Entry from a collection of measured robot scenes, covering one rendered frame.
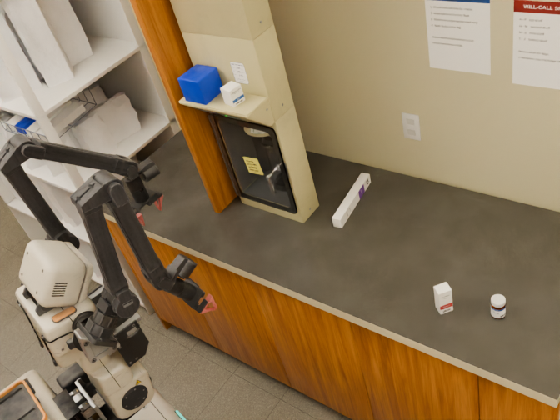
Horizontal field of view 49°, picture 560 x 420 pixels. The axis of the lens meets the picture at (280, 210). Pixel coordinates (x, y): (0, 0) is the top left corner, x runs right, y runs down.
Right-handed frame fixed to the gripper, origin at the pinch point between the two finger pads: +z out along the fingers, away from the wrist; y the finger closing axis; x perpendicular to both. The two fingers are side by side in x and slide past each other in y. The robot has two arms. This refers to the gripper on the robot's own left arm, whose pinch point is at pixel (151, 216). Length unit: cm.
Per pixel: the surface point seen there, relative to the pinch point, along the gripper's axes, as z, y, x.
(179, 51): -53, 34, -9
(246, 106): -41, 26, -42
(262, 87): -44, 33, -45
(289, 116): -28, 41, -46
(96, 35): -26, 75, 108
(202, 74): -50, 27, -25
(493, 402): 37, 6, -131
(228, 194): 12.3, 31.7, -8.8
